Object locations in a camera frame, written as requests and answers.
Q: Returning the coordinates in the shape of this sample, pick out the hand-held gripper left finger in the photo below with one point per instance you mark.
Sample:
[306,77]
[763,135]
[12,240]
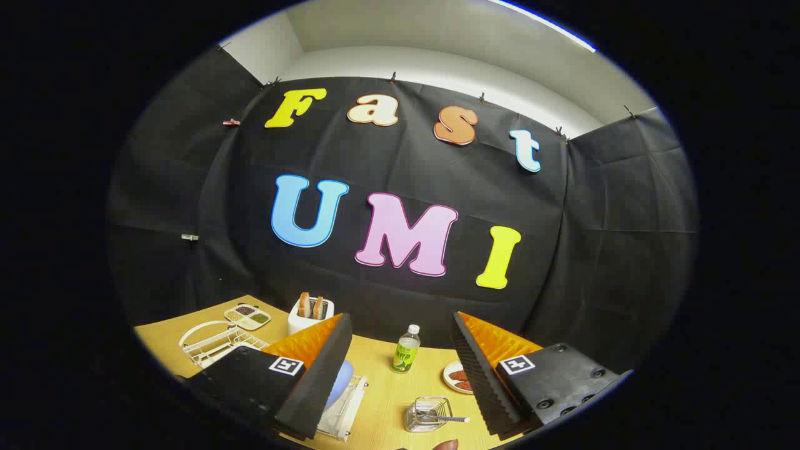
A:
[315,387]

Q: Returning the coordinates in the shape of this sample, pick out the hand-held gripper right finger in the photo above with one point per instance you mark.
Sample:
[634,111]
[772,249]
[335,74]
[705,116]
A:
[481,381]

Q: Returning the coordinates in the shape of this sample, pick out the blue plate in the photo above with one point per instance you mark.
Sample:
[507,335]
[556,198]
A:
[341,381]

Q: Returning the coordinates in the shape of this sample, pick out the small white oval dish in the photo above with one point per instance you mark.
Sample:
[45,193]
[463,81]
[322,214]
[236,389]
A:
[449,378]

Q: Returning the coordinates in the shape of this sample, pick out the red food piece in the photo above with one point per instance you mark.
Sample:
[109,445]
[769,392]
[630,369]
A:
[464,386]
[459,375]

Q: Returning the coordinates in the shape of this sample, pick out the white toaster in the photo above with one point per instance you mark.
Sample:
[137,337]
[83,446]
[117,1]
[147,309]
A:
[303,325]

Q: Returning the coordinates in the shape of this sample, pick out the green drink bottle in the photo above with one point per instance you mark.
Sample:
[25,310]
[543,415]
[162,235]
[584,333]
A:
[406,355]

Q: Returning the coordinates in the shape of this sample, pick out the toast slice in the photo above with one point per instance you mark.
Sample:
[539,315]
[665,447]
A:
[304,304]
[318,307]

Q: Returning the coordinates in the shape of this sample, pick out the divided snack tray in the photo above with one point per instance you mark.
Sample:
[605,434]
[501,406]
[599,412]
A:
[247,317]

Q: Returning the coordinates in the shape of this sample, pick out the black backdrop cloth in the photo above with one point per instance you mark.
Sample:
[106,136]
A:
[406,169]

